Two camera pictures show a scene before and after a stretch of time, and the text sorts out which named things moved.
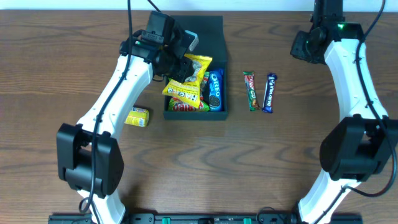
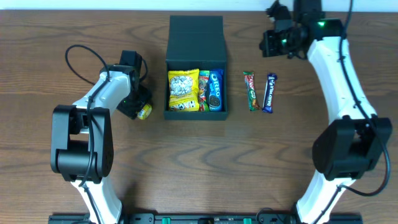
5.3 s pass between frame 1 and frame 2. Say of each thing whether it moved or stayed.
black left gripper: moved
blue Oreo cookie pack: stayed
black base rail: stayed
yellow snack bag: moved
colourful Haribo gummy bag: moved
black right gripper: moved
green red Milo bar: stayed
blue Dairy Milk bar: stayed
